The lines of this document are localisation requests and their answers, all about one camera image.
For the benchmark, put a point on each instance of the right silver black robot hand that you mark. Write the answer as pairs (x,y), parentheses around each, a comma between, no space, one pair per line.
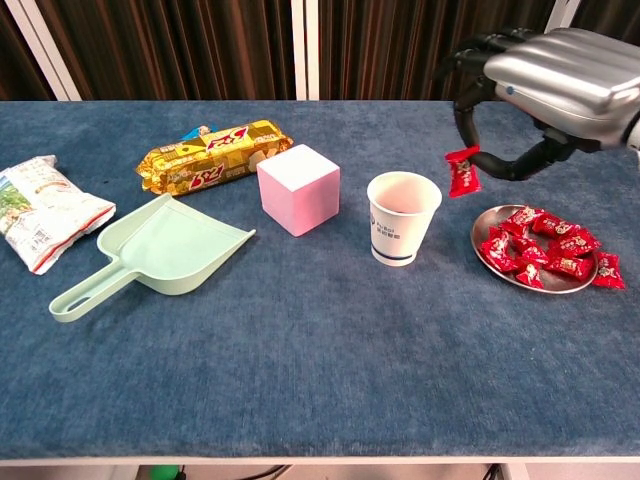
(560,85)

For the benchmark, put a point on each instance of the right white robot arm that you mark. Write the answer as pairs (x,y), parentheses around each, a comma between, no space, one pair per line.
(635,135)

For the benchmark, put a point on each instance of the silver metal plate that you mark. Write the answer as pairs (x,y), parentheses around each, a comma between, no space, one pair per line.
(487,222)

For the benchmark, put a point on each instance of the white paper cup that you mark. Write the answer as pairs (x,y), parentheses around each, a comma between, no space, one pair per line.
(400,235)

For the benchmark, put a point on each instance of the pink cube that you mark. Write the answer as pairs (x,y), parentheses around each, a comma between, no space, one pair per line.
(300,200)

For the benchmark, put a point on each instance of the gold biscuit package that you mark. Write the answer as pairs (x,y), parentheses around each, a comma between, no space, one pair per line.
(215,160)

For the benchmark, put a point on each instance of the blue table cloth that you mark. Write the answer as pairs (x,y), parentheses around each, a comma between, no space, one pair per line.
(320,350)

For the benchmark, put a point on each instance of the small blue snack packet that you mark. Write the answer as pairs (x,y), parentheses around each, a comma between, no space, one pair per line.
(195,132)

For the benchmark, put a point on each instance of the mint green plastic dustpan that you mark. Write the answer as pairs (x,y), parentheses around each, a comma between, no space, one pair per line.
(170,255)

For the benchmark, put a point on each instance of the white snack bag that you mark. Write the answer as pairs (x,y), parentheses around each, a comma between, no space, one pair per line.
(45,215)

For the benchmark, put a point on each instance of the bright green object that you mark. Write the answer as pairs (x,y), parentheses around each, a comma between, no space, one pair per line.
(165,474)

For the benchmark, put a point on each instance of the white table frame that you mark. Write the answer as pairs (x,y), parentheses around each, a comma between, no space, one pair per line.
(320,460)

